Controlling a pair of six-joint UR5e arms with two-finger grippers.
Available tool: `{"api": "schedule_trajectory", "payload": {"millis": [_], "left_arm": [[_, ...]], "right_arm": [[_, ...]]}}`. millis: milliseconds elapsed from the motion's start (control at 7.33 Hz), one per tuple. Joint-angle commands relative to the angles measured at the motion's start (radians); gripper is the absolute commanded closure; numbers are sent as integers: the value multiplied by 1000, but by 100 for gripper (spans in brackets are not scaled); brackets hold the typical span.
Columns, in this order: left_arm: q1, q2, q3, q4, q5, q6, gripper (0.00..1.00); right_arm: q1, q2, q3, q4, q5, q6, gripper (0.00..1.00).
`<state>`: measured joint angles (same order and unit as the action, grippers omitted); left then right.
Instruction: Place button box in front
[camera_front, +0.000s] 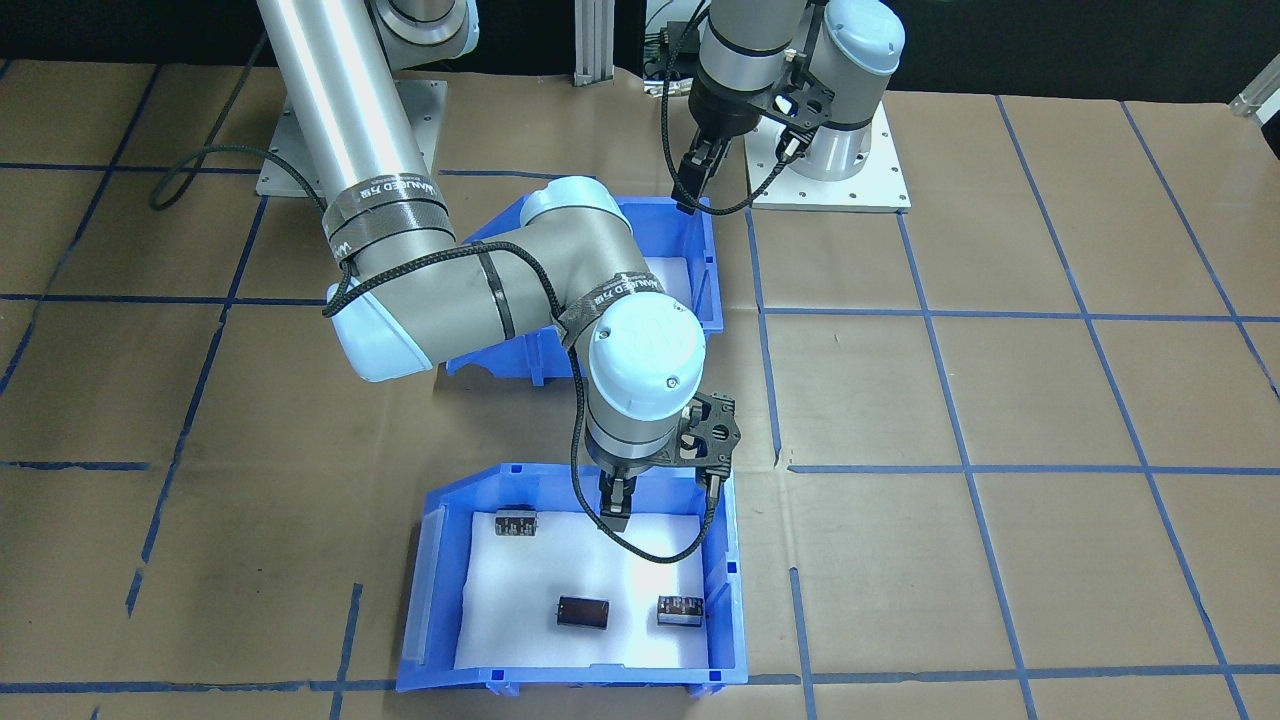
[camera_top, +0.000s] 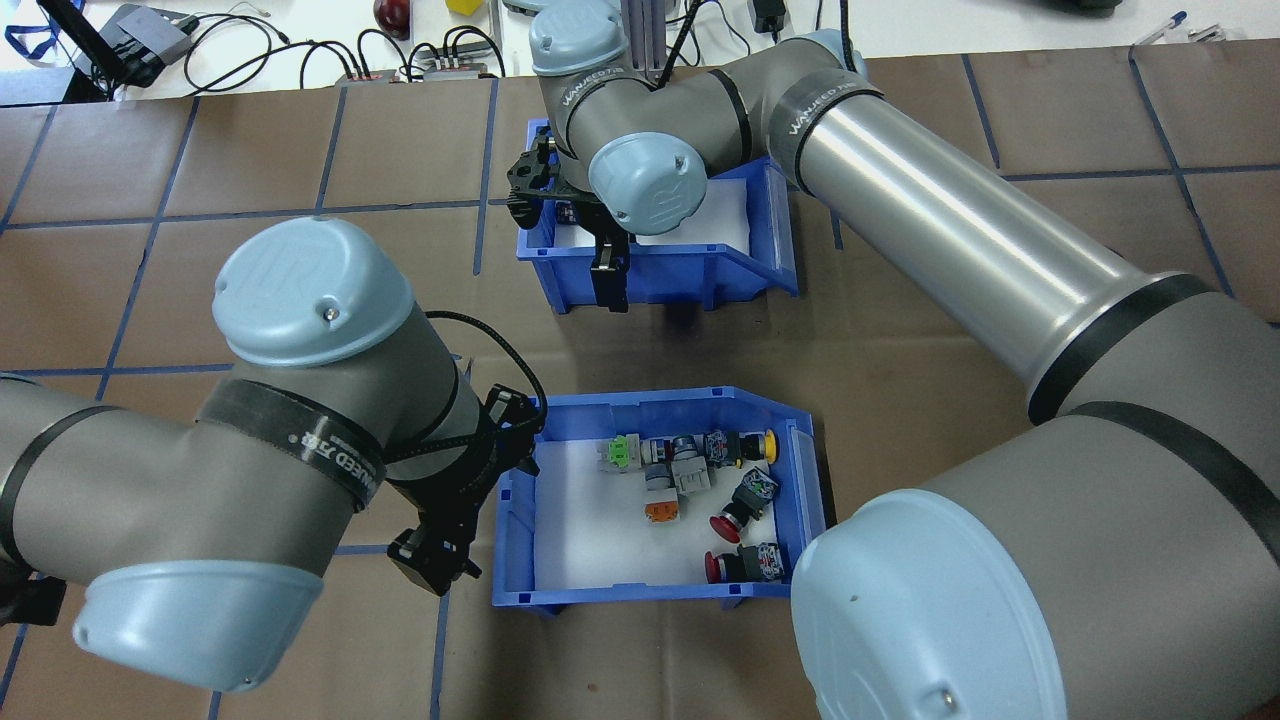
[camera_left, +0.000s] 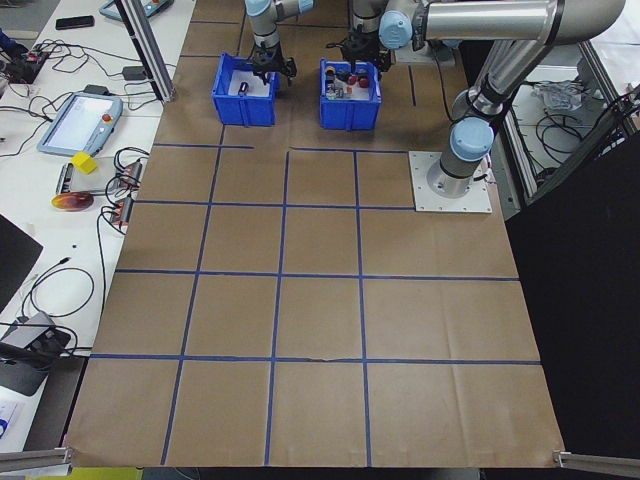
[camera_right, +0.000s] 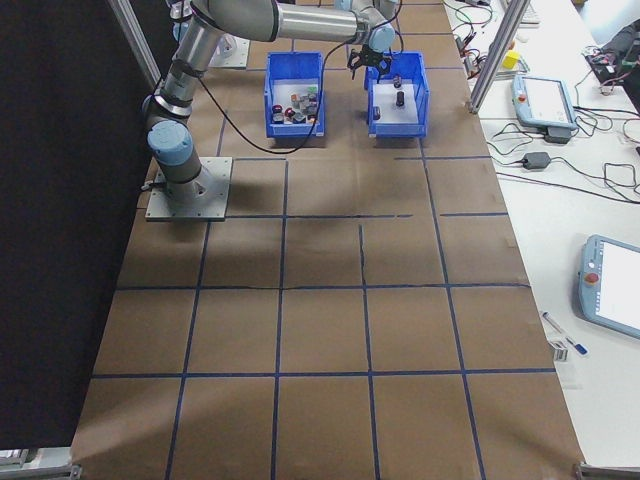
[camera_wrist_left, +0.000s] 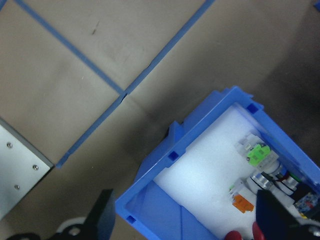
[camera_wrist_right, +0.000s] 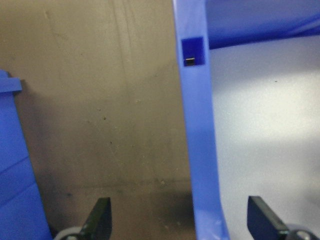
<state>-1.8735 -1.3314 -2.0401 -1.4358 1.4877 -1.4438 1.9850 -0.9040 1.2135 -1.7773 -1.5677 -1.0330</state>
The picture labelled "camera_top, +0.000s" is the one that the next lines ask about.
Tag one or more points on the green contact block switch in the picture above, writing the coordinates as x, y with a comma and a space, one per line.
620, 454

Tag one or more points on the blue bin with capacitors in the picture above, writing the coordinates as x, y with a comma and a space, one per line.
700, 278

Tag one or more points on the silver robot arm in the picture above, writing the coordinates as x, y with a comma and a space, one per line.
300, 300
950, 220

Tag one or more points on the blue bin with button switches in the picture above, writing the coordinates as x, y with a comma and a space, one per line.
640, 410

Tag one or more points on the small dark hub box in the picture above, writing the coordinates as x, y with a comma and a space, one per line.
365, 76
458, 68

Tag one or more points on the white contact block switch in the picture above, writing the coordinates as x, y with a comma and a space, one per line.
692, 477

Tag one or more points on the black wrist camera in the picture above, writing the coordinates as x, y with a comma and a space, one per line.
532, 180

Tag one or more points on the red mushroom push button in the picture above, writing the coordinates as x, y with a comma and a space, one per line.
745, 563
745, 500

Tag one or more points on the yellow push button switch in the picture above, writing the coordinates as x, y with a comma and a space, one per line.
735, 448

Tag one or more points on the white pen with blue cap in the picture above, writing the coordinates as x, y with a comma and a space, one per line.
1175, 27

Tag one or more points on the orange contact block switch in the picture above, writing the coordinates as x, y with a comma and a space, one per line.
663, 514

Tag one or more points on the black camera stand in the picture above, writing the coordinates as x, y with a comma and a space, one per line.
90, 45

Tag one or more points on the grey switch with red mark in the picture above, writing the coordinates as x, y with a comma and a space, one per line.
668, 450

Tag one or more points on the grey box device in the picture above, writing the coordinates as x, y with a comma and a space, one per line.
150, 30

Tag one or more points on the dark red round object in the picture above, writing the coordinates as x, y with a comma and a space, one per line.
392, 13

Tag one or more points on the black power adapter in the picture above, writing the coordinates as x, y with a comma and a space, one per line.
770, 14

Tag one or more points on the aluminium profile post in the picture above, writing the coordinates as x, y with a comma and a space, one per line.
640, 30

